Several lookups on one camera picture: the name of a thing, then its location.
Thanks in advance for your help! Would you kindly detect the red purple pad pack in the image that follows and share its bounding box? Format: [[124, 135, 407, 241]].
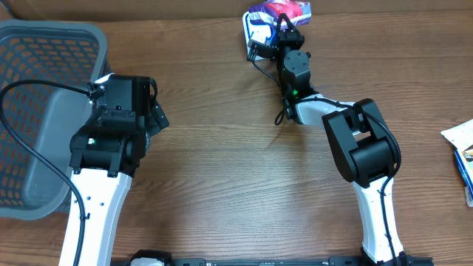
[[249, 0, 312, 26]]

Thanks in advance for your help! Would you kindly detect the white barcode scanner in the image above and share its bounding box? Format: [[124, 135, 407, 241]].
[[242, 8, 277, 55]]

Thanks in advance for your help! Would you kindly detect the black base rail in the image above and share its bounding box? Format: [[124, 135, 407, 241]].
[[109, 250, 434, 266]]

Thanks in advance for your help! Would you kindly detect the white cream tube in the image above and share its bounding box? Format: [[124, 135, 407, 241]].
[[440, 120, 473, 151]]

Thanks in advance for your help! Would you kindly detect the grey plastic shopping basket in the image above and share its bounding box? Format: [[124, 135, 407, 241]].
[[1, 20, 110, 220]]

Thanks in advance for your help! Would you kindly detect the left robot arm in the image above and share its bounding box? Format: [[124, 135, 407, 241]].
[[59, 73, 169, 265]]

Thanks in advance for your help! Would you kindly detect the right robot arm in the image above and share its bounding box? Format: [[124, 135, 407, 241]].
[[275, 14, 409, 265]]

